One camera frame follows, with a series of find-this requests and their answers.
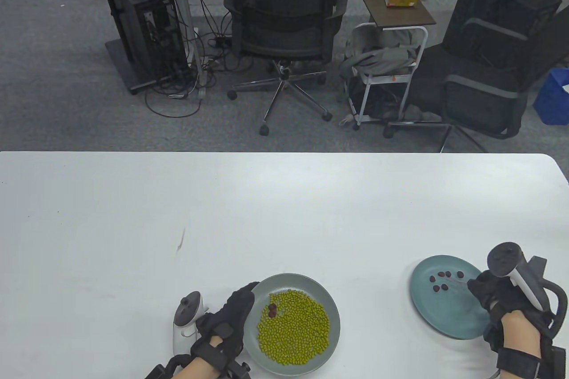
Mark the person's left hand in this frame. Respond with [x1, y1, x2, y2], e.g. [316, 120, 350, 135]
[198, 283, 260, 356]

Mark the person's right hand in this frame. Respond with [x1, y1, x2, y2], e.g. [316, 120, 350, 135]
[468, 270, 554, 353]

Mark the pile of dark red cranberries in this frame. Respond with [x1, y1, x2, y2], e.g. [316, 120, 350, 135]
[428, 270, 465, 292]

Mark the teal plate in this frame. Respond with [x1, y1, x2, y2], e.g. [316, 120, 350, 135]
[410, 255, 494, 340]

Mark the grey plate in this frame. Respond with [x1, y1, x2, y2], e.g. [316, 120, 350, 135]
[246, 273, 341, 376]

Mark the pile of green beans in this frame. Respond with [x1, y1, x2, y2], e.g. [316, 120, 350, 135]
[257, 290, 332, 364]

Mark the person's right forearm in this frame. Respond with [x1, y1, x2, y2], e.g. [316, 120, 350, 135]
[496, 310, 545, 379]

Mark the person's left forearm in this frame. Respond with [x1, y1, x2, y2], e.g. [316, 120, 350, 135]
[171, 355, 223, 379]

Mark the black padded office chair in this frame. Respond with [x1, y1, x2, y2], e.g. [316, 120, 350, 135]
[383, 6, 569, 153]

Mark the grey shoe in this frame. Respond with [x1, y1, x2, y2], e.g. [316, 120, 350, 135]
[404, 104, 444, 124]

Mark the blue plastic bin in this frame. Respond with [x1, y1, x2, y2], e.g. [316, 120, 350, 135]
[533, 67, 569, 126]

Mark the grey jacket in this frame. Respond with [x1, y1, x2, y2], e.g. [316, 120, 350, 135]
[339, 24, 421, 80]

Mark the brown top side table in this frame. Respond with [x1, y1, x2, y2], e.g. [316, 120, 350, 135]
[351, 0, 437, 132]

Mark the black mesh office chair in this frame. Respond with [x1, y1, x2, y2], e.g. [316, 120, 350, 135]
[221, 0, 350, 136]

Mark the bundle of black cables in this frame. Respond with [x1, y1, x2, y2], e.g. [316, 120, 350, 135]
[144, 0, 249, 118]

